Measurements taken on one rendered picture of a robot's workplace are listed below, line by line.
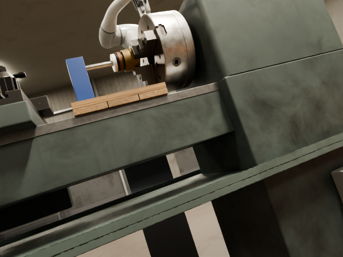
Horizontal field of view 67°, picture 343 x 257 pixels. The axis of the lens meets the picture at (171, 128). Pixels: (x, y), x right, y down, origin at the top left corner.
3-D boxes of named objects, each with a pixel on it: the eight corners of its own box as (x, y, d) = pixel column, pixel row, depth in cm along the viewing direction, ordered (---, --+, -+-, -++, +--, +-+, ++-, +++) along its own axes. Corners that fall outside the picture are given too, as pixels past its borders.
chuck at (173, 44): (169, 96, 124) (150, 32, 123) (195, 78, 94) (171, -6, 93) (151, 100, 121) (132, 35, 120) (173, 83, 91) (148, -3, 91)
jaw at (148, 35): (156, 45, 104) (162, 24, 93) (160, 55, 103) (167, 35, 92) (130, 49, 101) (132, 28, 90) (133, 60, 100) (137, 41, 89)
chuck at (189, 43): (175, 94, 125) (157, 31, 124) (204, 76, 95) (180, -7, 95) (169, 96, 124) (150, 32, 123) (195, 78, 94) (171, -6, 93)
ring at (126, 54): (132, 53, 109) (111, 57, 106) (136, 42, 100) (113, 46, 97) (139, 73, 108) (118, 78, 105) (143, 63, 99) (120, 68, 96)
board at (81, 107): (147, 119, 119) (145, 110, 119) (168, 93, 85) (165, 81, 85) (80, 136, 109) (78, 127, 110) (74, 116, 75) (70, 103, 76)
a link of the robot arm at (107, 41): (97, 19, 166) (117, 19, 173) (94, 39, 182) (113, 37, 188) (103, 35, 163) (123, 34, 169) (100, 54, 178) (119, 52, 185)
